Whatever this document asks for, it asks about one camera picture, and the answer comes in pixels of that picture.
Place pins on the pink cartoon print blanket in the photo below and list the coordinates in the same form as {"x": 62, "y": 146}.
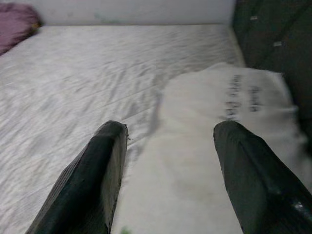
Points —
{"x": 14, "y": 24}

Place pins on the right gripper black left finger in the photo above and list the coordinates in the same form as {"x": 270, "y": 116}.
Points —
{"x": 85, "y": 182}

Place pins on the black tufted headboard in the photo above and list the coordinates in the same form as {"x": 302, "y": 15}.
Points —
{"x": 280, "y": 36}

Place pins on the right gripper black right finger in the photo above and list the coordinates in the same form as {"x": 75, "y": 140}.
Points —
{"x": 256, "y": 182}

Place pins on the cream pillow with black print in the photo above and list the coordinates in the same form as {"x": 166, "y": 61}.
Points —
{"x": 190, "y": 122}

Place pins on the white quilted mattress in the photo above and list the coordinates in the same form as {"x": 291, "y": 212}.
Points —
{"x": 73, "y": 73}

